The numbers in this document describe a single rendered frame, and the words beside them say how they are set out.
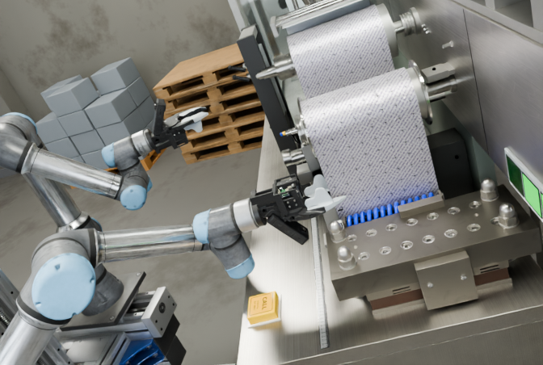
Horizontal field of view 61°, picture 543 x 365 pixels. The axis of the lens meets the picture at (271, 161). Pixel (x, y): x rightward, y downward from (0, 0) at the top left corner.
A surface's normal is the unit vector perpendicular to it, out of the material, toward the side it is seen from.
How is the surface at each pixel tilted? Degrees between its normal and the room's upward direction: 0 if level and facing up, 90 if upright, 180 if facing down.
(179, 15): 90
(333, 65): 92
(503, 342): 90
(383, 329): 0
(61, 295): 86
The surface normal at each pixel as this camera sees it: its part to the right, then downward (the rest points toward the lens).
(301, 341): -0.35, -0.83
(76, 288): 0.54, 0.12
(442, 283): -0.04, 0.47
